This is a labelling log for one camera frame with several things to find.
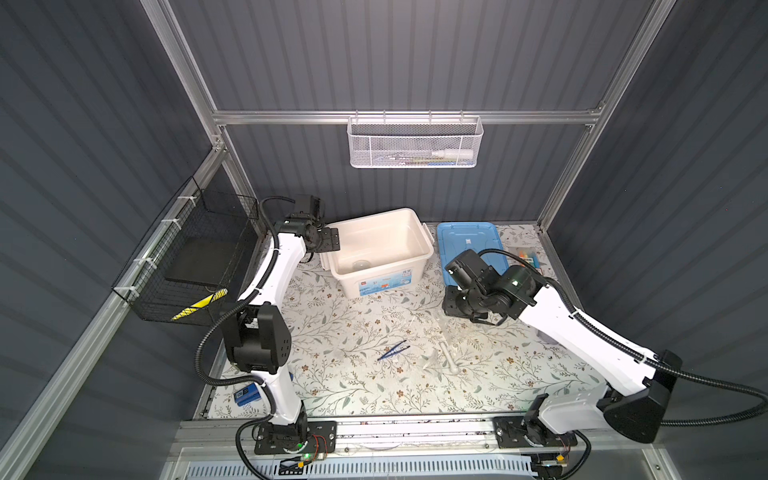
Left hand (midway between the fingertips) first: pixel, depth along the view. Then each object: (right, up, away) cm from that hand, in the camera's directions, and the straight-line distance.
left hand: (320, 242), depth 89 cm
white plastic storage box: (+17, -3, +30) cm, 35 cm away
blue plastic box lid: (+47, +2, +27) cm, 54 cm away
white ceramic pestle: (+39, -36, -6) cm, 53 cm away
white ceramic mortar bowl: (+10, -8, +17) cm, 21 cm away
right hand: (+35, -17, -16) cm, 42 cm away
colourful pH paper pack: (+73, -5, +19) cm, 76 cm away
